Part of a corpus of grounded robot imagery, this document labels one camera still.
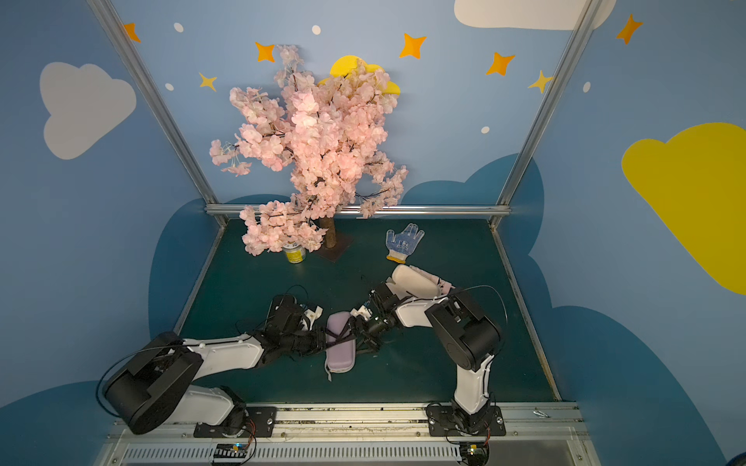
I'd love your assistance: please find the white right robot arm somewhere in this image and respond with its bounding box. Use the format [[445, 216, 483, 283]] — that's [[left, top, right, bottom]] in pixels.
[[348, 282, 505, 438]]

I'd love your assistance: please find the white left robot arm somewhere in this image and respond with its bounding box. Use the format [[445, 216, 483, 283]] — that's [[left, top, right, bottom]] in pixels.
[[95, 294, 326, 438]]

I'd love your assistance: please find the open grey case beside pink umbrella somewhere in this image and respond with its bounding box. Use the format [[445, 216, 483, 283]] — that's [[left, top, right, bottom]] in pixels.
[[387, 264, 454, 299]]

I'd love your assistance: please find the blue dotted work glove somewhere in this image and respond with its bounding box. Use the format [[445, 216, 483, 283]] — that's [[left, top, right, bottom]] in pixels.
[[385, 223, 425, 264]]

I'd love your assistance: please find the pink cherry blossom tree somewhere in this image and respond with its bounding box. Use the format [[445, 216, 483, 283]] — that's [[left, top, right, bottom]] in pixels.
[[209, 46, 408, 256]]

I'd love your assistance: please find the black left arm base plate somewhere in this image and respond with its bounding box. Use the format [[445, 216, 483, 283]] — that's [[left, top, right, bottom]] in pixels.
[[193, 406, 278, 439]]

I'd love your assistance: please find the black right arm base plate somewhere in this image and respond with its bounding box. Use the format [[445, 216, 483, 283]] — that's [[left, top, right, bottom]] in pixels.
[[425, 403, 506, 438]]

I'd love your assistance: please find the aluminium front rail base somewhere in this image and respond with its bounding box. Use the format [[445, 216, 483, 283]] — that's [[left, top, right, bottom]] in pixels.
[[95, 402, 600, 465]]

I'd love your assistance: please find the aluminium frame post left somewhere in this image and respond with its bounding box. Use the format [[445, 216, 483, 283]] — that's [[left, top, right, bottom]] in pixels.
[[87, 0, 218, 205]]

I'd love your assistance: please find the aluminium frame post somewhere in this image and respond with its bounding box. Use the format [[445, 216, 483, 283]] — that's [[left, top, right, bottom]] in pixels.
[[489, 0, 605, 233], [87, 0, 218, 205]]

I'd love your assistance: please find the aluminium frame post right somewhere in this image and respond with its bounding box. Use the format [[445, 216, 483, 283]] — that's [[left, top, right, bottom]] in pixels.
[[489, 0, 605, 233]]

